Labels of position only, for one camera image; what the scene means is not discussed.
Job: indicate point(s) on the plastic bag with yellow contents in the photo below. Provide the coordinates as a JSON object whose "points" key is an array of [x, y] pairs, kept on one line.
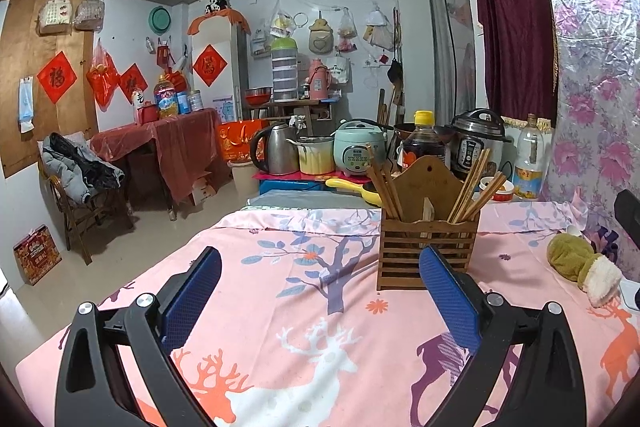
{"points": [[282, 23]]}

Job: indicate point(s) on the black hanging utensil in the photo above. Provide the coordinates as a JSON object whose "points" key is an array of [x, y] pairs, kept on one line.
{"points": [[395, 72]]}

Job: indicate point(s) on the red and white bowl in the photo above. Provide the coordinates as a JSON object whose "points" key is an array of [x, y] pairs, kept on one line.
{"points": [[502, 194]]}

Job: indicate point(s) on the red metal basin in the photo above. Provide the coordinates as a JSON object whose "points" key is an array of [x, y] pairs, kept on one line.
{"points": [[258, 96]]}

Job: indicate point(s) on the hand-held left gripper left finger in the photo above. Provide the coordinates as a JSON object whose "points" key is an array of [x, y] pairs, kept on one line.
{"points": [[192, 292]]}

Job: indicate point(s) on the orange gift box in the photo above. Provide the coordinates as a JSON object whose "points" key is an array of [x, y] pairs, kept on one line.
{"points": [[235, 139]]}

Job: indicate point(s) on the red diamond paper on refrigerator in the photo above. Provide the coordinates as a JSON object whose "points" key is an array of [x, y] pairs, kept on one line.
{"points": [[210, 67]]}

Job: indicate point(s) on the green plastic basin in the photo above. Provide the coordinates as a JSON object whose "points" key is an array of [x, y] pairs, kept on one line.
{"points": [[160, 19]]}

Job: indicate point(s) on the beige hanging pouch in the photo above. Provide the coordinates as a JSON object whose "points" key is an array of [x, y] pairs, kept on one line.
{"points": [[321, 36]]}

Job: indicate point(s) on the pink thermos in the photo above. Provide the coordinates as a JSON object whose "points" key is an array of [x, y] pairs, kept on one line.
{"points": [[318, 81]]}

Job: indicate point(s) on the orange refrigerator cover cloth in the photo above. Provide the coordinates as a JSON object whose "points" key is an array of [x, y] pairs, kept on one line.
{"points": [[220, 19]]}

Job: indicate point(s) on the floral plastic sheet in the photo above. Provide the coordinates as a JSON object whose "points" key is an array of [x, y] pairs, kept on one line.
{"points": [[590, 82]]}

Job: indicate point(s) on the white tote bag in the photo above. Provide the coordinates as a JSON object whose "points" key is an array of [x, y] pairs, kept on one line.
{"points": [[339, 71]]}

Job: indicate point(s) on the cardboard box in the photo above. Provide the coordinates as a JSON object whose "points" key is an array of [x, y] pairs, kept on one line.
{"points": [[205, 193]]}

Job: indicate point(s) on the table with red plastic cover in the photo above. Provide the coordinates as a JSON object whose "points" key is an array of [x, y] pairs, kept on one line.
{"points": [[185, 142]]}

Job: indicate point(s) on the light green rice cooker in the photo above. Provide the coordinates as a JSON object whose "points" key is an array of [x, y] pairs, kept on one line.
{"points": [[357, 147]]}

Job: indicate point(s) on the green plush glove white cuff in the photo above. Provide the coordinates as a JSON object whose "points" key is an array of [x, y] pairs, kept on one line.
{"points": [[570, 257]]}

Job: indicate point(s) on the grey and black jacket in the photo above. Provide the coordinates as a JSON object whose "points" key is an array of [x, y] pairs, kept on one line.
{"points": [[75, 172]]}

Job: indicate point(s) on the clear cooking oil bottle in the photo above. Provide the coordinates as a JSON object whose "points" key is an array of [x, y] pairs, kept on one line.
{"points": [[527, 157]]}

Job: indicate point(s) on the white woven hanging bag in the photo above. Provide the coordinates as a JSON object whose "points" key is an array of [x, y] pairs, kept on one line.
{"points": [[55, 12]]}

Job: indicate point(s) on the panda plush toy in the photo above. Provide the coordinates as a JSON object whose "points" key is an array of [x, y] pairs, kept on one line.
{"points": [[218, 4]]}

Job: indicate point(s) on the soy sauce bottle yellow cap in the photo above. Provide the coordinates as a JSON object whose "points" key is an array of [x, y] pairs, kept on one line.
{"points": [[422, 142]]}

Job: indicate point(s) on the wooden chopstick holder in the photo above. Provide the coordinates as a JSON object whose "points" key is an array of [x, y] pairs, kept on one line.
{"points": [[425, 192]]}

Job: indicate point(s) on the small red diamond paper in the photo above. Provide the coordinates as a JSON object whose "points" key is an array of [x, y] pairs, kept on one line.
{"points": [[133, 84]]}

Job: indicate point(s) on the plastic bag with beige contents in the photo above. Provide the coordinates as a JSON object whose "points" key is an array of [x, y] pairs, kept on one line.
{"points": [[378, 29]]}

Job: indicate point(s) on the maroon curtain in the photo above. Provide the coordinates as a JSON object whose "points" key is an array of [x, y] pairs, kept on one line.
{"points": [[515, 32]]}

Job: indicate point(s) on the white jar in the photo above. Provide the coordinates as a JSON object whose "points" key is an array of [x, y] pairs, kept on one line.
{"points": [[138, 98]]}

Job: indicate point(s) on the red hanging pouch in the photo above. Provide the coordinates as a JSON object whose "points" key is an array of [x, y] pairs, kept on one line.
{"points": [[163, 54]]}

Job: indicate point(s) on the brown wooden door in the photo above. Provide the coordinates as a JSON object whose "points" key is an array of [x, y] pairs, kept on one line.
{"points": [[15, 57]]}

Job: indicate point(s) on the red plastic bag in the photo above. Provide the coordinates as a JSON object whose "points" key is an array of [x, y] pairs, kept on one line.
{"points": [[102, 79]]}

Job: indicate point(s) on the stacked food container green lid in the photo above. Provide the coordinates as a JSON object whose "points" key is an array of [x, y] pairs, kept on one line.
{"points": [[285, 72]]}

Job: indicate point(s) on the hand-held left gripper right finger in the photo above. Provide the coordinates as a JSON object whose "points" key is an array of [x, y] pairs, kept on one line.
{"points": [[447, 297]]}

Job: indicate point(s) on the silver electric pressure cooker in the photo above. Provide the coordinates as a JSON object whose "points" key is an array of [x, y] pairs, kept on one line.
{"points": [[475, 147]]}

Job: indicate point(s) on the large red diamond paper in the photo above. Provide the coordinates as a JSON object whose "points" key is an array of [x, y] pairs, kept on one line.
{"points": [[57, 77]]}

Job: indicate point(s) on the large yellow oil bottle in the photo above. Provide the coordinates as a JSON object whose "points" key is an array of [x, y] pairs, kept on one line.
{"points": [[166, 102]]}

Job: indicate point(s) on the pale yellow pot with lid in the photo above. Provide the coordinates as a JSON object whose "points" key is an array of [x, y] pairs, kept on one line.
{"points": [[315, 157]]}

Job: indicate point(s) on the yellow pan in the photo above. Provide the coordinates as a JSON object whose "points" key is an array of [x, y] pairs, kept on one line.
{"points": [[350, 186]]}

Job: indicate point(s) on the stainless steel kettle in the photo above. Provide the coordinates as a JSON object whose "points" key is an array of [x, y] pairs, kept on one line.
{"points": [[280, 152]]}

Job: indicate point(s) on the wooden chair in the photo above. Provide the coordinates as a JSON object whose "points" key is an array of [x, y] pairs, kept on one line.
{"points": [[80, 227]]}

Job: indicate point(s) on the plastic bag with pink contents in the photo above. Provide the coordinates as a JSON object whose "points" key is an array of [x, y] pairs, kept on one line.
{"points": [[346, 34]]}

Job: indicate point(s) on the red gift box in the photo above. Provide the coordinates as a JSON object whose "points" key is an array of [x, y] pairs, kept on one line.
{"points": [[37, 257]]}

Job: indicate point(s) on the wooden shelf table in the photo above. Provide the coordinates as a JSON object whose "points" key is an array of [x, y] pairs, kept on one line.
{"points": [[280, 107]]}

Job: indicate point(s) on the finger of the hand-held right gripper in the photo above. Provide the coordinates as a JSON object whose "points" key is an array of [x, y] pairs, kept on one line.
{"points": [[630, 217]]}

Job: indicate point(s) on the blue face mask pack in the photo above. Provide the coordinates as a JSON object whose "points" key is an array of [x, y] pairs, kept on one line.
{"points": [[27, 104]]}

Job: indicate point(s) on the white plastic bucket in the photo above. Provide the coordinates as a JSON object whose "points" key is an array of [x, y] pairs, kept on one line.
{"points": [[242, 179]]}

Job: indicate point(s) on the set of wooden chopsticks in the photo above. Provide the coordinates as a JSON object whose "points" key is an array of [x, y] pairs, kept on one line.
{"points": [[387, 192]]}

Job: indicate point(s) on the white refrigerator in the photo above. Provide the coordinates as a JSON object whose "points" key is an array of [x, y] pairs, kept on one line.
{"points": [[210, 99]]}

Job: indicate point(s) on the clear hanging bag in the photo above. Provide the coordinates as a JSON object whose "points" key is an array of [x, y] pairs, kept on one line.
{"points": [[89, 13]]}

